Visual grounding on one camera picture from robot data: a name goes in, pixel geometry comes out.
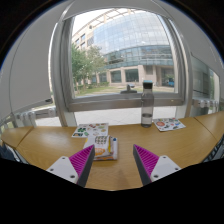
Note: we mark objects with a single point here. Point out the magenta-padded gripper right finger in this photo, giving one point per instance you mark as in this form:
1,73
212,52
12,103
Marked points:
153,165

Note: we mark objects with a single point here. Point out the large colourful sticker sheet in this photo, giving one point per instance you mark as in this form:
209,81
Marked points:
90,130

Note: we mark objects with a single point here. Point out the clear drink bottle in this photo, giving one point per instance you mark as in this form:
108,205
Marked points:
147,106

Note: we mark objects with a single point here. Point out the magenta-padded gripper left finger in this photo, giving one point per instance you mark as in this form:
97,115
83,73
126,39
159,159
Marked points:
75,165

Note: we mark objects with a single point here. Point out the white power socket row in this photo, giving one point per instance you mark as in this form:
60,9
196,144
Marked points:
206,103
26,118

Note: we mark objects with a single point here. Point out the white wall socket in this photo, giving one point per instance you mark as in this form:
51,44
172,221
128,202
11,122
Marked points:
52,112

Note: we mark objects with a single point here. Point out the small colourful sticker sheet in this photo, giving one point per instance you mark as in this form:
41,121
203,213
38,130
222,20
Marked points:
168,124

